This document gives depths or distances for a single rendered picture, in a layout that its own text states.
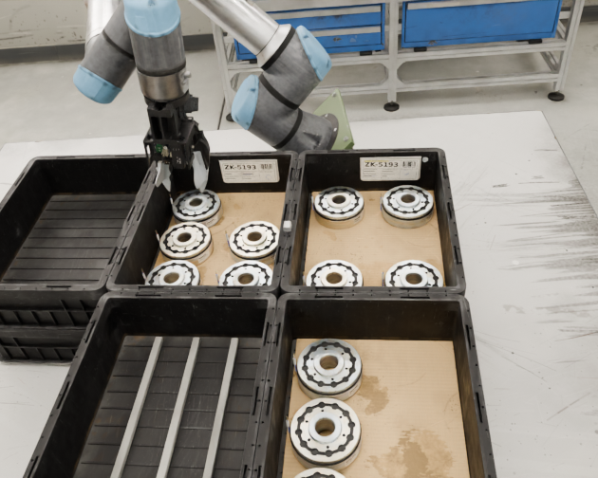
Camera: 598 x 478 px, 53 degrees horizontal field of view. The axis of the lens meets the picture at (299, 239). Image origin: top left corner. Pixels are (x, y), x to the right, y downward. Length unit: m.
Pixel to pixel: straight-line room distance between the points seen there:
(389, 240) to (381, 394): 0.35
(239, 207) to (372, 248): 0.31
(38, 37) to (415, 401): 3.72
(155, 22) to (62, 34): 3.35
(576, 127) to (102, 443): 2.64
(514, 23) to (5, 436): 2.66
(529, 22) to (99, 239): 2.35
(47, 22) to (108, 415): 3.44
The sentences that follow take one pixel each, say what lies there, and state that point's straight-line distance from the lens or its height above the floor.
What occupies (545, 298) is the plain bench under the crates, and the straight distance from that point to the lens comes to 1.31.
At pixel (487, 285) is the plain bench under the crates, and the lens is 1.30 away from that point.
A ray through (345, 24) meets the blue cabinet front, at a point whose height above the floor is 0.46.
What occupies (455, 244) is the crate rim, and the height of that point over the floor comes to 0.93.
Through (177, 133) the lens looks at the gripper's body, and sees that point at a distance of 0.98.
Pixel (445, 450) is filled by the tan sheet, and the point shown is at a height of 0.83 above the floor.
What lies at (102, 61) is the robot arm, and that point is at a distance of 1.04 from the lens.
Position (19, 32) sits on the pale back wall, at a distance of 4.34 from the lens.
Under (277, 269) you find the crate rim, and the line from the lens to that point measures 1.01.
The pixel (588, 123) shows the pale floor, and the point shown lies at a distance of 3.20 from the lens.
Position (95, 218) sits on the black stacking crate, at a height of 0.83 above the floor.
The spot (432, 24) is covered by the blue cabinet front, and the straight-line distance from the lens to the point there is 3.02.
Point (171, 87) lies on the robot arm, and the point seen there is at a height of 1.22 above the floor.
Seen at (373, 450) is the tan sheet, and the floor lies 0.83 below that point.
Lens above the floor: 1.65
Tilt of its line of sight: 43 degrees down
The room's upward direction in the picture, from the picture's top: 7 degrees counter-clockwise
